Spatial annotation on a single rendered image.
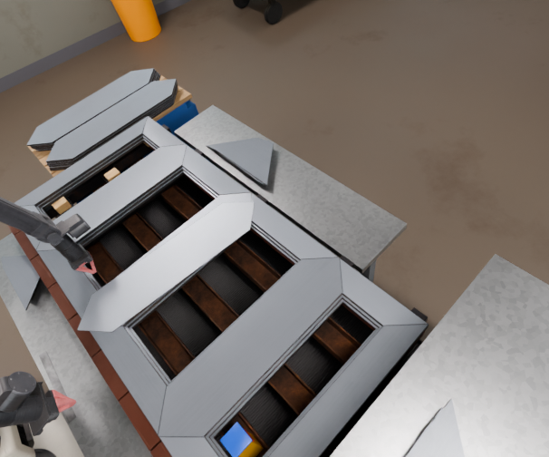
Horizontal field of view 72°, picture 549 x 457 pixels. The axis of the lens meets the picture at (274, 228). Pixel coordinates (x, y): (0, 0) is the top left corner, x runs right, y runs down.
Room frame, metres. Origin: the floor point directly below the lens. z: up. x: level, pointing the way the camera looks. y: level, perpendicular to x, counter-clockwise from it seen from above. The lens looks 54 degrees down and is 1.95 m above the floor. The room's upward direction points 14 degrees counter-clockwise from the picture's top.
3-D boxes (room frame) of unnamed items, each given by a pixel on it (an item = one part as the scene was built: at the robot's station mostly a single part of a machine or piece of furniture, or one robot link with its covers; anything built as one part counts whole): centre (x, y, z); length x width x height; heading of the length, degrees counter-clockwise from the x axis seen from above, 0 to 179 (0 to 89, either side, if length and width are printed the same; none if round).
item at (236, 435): (0.16, 0.23, 0.88); 0.06 x 0.06 x 0.02; 32
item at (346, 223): (1.18, -0.05, 0.74); 1.20 x 0.26 x 0.03; 32
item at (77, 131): (1.79, 0.70, 0.82); 0.80 x 0.40 x 0.06; 122
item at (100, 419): (0.69, 0.91, 0.67); 1.30 x 0.20 x 0.03; 32
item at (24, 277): (1.00, 1.07, 0.70); 0.39 x 0.12 x 0.04; 32
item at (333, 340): (0.89, 0.21, 0.70); 1.66 x 0.08 x 0.05; 32
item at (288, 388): (0.78, 0.38, 0.70); 1.66 x 0.08 x 0.05; 32
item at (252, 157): (1.30, 0.03, 0.77); 0.45 x 0.20 x 0.04; 32
